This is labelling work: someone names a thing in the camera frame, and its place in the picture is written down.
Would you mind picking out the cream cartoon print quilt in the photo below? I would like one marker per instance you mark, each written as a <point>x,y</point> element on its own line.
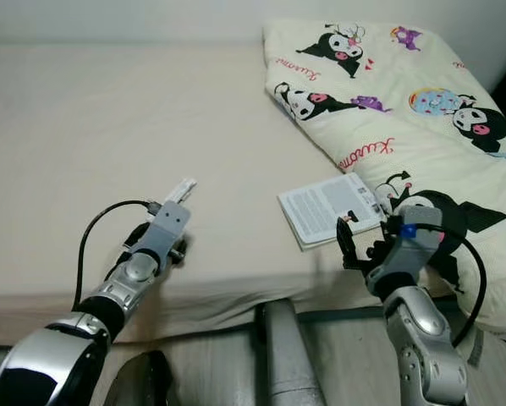
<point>397,144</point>

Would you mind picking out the white printed booklet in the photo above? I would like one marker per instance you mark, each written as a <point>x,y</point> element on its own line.
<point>321,207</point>

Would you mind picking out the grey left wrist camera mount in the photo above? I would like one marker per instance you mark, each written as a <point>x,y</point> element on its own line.
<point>170,224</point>

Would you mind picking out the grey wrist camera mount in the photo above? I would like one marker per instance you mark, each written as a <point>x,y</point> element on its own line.
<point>405,262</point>
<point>170,224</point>

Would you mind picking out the black robot knee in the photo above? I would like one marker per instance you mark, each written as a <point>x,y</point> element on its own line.
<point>143,385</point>

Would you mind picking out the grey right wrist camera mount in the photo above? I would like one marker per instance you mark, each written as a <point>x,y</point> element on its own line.
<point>405,262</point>

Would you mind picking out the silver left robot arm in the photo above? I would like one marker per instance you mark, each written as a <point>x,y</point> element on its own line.
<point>33,381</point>

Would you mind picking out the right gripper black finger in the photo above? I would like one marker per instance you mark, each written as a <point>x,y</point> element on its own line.
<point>349,245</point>

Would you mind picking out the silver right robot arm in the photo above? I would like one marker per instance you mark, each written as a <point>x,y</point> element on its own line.
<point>426,355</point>

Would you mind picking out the bed mattress with cream sheet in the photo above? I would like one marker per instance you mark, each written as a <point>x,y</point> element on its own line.
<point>118,127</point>

